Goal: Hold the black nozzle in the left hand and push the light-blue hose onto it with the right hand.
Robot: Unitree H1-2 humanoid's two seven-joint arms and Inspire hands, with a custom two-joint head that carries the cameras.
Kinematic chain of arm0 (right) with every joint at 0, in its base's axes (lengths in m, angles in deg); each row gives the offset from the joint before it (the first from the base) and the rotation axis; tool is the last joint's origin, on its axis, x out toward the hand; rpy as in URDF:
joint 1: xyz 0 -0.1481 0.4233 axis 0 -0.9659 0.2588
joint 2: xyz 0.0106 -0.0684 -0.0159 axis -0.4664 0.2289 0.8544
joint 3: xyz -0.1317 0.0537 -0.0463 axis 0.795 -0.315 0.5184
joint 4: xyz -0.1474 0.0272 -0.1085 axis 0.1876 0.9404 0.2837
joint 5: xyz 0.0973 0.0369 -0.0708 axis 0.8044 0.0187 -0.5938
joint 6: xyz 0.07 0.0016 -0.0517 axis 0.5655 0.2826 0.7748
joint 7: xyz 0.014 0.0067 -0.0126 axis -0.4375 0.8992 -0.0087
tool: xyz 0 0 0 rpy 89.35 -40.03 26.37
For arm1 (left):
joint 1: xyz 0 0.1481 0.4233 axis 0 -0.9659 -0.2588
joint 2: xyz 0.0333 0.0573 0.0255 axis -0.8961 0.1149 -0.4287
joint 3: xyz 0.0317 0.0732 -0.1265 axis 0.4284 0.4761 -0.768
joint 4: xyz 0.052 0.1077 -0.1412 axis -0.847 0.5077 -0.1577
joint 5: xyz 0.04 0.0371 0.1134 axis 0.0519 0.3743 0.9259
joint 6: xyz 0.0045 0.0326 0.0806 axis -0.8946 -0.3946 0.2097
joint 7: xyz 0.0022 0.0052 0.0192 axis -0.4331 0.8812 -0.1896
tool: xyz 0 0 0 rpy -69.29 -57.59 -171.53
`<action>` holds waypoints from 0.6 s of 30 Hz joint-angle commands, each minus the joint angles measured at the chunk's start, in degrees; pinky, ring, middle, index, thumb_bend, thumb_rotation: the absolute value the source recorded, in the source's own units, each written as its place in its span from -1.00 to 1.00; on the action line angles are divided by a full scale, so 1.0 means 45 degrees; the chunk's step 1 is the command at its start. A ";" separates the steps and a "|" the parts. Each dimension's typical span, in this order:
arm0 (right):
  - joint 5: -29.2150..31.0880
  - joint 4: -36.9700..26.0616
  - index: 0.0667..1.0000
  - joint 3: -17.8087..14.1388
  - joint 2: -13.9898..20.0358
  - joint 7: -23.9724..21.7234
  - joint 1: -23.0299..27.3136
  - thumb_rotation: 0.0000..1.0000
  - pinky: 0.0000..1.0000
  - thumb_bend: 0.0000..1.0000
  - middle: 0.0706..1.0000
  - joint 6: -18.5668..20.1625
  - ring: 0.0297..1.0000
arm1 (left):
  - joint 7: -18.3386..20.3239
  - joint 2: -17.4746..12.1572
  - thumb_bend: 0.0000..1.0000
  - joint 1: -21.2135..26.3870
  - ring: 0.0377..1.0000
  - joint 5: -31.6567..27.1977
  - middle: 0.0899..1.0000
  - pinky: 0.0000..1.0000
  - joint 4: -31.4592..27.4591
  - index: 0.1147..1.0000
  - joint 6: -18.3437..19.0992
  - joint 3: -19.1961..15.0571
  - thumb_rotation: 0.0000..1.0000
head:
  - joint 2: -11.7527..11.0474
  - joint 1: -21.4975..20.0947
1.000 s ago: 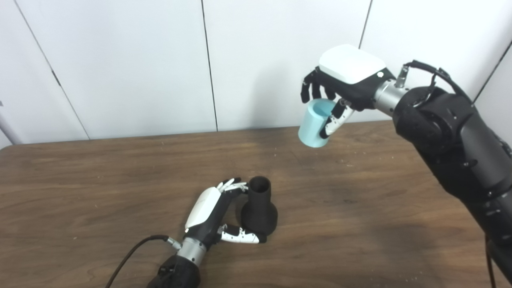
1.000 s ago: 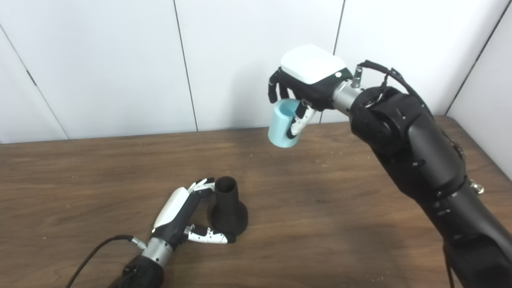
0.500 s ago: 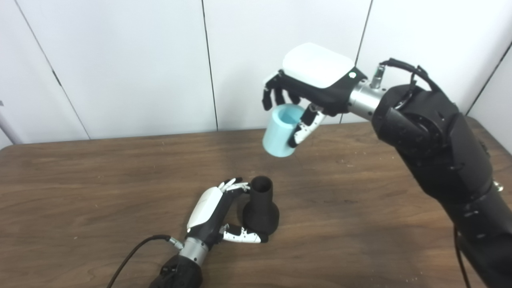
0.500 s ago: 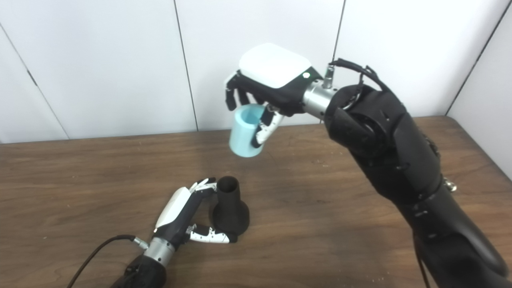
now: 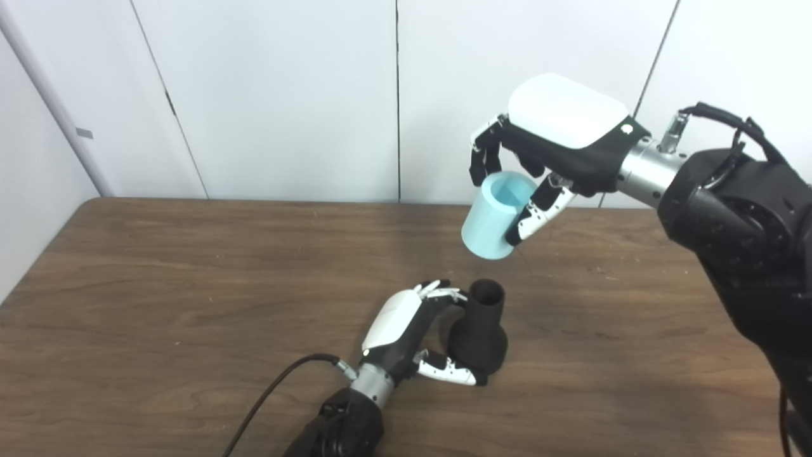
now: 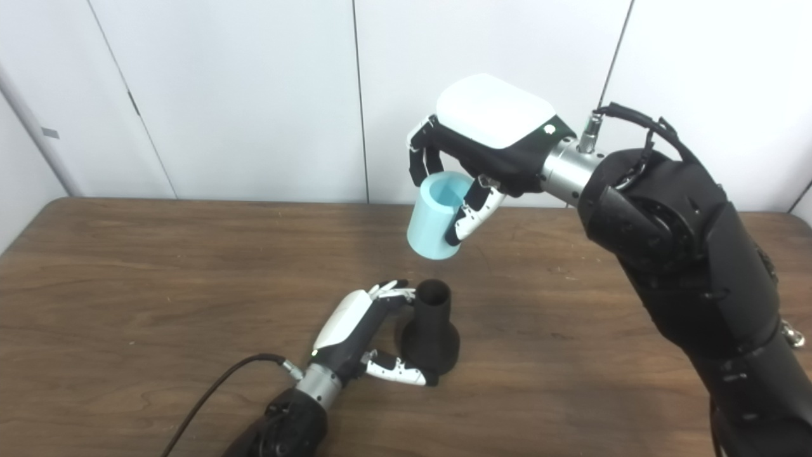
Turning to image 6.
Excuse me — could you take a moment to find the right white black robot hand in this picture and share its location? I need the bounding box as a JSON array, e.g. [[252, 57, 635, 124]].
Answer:
[[407, 73, 577, 247]]

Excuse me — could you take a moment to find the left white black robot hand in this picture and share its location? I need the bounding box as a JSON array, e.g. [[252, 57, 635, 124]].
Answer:
[[311, 279, 438, 388]]

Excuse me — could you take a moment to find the black flared nozzle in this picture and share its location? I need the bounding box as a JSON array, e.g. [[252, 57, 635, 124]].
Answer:
[[401, 279, 461, 375]]

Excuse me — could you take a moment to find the light-blue hose piece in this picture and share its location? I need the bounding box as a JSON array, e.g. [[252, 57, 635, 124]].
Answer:
[[406, 171, 475, 261]]

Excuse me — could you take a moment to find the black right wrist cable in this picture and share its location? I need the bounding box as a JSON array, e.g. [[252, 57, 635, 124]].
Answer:
[[579, 102, 698, 162]]

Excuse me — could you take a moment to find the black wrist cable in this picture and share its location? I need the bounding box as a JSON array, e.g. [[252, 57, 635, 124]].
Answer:
[[579, 102, 698, 162], [160, 354, 304, 457]]

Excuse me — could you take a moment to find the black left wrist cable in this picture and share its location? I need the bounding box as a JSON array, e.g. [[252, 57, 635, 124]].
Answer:
[[160, 354, 304, 457]]

